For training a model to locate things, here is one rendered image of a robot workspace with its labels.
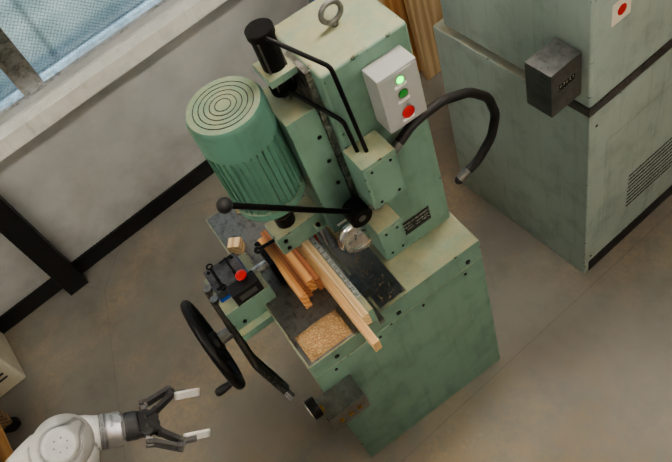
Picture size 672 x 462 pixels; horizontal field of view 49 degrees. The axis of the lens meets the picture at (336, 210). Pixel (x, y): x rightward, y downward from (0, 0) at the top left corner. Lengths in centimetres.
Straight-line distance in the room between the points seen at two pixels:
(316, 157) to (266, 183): 14
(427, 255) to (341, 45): 73
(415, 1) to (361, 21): 174
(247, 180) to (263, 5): 177
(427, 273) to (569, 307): 94
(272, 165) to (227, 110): 16
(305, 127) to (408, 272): 60
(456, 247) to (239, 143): 77
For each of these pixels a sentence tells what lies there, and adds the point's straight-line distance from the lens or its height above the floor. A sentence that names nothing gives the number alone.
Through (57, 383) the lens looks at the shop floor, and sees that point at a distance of 334.
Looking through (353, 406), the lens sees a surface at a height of 61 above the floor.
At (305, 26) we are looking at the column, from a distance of 162.
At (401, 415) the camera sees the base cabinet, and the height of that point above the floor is 14.
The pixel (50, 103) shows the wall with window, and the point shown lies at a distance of 297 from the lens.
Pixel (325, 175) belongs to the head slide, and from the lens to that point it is 173.
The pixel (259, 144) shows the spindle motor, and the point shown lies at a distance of 154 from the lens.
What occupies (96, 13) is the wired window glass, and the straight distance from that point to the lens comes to 302.
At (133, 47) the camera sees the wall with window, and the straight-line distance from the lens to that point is 298.
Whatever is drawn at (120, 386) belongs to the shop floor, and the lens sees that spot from 317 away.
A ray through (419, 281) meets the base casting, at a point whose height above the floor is 80.
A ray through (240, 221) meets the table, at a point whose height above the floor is 90.
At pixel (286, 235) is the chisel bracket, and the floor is 107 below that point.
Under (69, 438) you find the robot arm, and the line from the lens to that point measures 144.
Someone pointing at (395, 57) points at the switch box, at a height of 148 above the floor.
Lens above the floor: 252
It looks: 52 degrees down
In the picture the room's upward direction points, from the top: 24 degrees counter-clockwise
